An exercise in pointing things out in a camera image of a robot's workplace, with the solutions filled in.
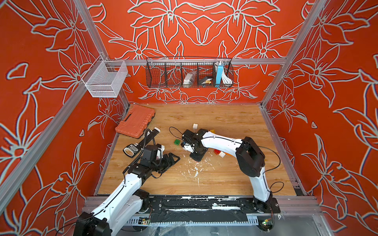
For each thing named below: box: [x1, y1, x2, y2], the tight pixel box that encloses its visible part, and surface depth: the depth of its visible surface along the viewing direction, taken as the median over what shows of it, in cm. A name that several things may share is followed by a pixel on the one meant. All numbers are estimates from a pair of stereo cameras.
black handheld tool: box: [123, 126, 161, 158], surface depth 98 cm
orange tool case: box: [115, 104, 156, 139], surface depth 105 cm
